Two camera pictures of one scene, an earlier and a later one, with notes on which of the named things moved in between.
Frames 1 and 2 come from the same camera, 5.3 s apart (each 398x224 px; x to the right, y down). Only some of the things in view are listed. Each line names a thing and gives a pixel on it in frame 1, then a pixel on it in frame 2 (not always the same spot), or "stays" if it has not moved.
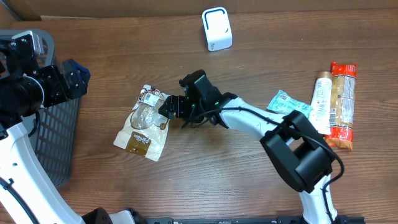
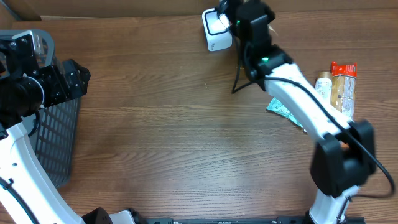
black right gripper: [185, 111] -> [269, 16]
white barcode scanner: [217, 28] stays
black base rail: [244, 219] stays
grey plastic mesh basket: [54, 131] stays
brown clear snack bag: [146, 130] -> [272, 28]
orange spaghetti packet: [343, 105] stays
